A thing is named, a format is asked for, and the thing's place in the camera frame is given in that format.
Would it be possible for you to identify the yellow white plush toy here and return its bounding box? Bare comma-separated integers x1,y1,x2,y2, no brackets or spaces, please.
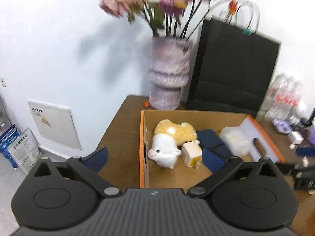
147,119,200,169

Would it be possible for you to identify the small white cube device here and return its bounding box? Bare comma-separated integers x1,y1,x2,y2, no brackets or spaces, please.
287,131,304,145

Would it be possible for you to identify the water bottle left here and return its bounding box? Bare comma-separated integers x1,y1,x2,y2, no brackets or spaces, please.
264,74,287,121

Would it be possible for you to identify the white wall panel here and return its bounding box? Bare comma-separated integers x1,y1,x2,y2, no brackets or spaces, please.
28,100,81,150

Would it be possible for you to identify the dried pink flower bouquet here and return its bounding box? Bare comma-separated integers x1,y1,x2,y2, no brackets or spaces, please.
68,0,239,40

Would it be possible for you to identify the purple tissue pack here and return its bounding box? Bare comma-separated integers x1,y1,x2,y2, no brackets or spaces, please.
272,119,293,135

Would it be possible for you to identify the navy blue pouch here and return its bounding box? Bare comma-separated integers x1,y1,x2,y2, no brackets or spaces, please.
197,129,232,156

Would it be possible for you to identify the water bottle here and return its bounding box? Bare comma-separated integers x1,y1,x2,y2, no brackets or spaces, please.
275,77,295,120
264,74,287,121
287,82,302,124

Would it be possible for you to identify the water bottle right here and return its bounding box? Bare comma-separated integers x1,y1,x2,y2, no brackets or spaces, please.
287,82,302,124

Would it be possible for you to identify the yellow white small box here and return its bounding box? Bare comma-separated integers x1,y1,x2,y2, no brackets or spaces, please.
181,140,202,167

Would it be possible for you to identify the red orange cardboard box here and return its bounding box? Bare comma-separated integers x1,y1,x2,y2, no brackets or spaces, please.
139,109,286,190

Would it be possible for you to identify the green binder clip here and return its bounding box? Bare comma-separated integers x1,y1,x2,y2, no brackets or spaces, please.
242,28,252,36

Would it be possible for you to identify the blue white carton on floor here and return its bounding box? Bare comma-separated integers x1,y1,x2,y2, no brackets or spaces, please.
1,125,41,174

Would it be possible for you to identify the water bottle middle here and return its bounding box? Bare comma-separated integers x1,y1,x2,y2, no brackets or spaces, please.
275,77,295,120

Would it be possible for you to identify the clear plastic bag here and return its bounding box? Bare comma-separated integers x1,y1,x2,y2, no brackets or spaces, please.
220,127,251,157

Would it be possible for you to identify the purple textured vase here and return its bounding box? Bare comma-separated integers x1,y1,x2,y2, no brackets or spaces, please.
148,37,193,110

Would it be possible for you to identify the black paper shopping bag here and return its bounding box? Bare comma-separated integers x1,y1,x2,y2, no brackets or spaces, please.
186,18,281,117

